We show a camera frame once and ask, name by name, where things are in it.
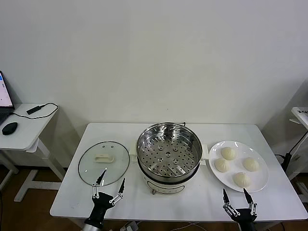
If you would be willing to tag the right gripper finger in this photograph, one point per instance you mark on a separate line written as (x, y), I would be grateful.
(226, 198)
(249, 198)

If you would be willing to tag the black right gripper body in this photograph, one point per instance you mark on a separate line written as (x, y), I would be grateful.
(245, 219)

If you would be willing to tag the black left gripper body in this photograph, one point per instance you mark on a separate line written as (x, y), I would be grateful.
(101, 204)

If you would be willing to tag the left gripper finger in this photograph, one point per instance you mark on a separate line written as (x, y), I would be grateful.
(99, 180)
(121, 188)

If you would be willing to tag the white steamed baozi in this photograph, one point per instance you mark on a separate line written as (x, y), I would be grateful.
(250, 163)
(228, 153)
(222, 165)
(241, 179)

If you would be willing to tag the glass pot lid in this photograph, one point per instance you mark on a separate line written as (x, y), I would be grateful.
(108, 149)

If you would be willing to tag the steel steamer pot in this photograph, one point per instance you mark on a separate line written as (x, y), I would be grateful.
(166, 187)

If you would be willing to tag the perforated steel steamer basket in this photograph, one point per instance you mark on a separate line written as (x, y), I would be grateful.
(168, 154)

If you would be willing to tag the white round plate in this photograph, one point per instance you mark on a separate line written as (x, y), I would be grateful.
(261, 176)

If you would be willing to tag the white power strip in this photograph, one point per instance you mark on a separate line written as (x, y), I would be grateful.
(131, 226)

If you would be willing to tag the white side desk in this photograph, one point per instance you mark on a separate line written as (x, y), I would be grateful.
(29, 127)

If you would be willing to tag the black usb adapter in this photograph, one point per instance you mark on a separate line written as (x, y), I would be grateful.
(34, 109)

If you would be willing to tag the white equipment stand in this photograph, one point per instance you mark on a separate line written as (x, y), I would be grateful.
(300, 113)

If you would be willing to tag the black computer mouse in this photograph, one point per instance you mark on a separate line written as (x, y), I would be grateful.
(9, 128)

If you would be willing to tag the black laptop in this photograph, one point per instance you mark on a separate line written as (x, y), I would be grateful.
(4, 96)

